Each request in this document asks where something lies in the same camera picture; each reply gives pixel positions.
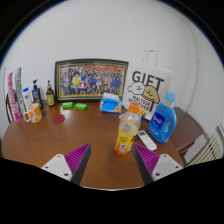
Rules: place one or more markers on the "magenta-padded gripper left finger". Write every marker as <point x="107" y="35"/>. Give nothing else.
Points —
<point x="78" y="159"/>

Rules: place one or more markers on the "white bottle with blue cap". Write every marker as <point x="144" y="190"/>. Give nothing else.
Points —
<point x="27" y="98"/>

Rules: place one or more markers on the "orange-capped clear drink bottle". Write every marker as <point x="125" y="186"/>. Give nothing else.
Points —
<point x="126" y="133"/>

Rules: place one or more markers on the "blue detergent bottle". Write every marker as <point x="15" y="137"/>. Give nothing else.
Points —
<point x="162" y="123"/>

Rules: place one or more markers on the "pink and white tube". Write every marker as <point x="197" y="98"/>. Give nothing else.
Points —
<point x="13" y="98"/>

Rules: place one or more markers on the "dark blue pump bottle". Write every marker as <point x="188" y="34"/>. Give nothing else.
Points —
<point x="37" y="96"/>

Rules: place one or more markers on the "pink mug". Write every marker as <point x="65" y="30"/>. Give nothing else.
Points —
<point x="34" y="114"/>

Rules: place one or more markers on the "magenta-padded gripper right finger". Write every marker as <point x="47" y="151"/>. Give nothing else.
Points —
<point x="146" y="159"/>

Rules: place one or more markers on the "brown pump bottle yellow label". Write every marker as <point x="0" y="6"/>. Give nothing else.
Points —
<point x="50" y="97"/>

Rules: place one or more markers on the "blue tissue pack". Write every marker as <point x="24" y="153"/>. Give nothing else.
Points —
<point x="110" y="105"/>

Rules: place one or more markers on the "framed group picture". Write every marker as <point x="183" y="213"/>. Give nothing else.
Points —
<point x="91" y="80"/>

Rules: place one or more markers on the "green packet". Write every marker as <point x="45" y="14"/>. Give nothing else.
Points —
<point x="67" y="105"/>
<point x="80" y="106"/>

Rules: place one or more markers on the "white blue and green tube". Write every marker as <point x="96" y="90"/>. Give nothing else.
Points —
<point x="20" y="88"/>

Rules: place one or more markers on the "flat round red coaster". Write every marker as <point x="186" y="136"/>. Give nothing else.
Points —
<point x="58" y="119"/>

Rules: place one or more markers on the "white paper gift bag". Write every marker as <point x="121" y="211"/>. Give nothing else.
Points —
<point x="146" y="85"/>

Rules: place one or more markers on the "white remote control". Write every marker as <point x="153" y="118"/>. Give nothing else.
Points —
<point x="147" y="140"/>

